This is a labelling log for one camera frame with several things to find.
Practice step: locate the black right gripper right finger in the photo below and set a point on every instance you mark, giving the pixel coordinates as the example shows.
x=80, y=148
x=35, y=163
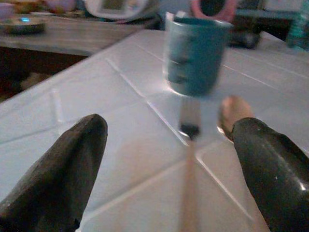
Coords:
x=272, y=169

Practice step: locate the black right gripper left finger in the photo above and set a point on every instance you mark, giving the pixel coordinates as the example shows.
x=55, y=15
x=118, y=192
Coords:
x=60, y=178

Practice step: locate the white plastic tablecloth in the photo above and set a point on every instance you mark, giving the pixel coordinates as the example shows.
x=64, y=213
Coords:
x=154, y=135

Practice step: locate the teal ceramic mug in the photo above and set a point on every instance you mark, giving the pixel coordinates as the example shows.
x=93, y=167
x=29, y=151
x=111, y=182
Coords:
x=195, y=56

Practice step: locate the grey wooden bench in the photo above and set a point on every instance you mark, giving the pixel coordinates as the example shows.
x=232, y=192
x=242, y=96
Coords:
x=72, y=33

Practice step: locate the teal patterned bottle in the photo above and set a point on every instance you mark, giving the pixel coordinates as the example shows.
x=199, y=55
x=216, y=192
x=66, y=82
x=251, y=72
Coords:
x=299, y=24

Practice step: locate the round dark tray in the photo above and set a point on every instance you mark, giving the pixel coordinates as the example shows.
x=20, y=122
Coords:
x=21, y=24

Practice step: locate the white electronic device with screen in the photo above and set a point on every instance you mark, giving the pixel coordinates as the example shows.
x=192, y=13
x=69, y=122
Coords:
x=116, y=8

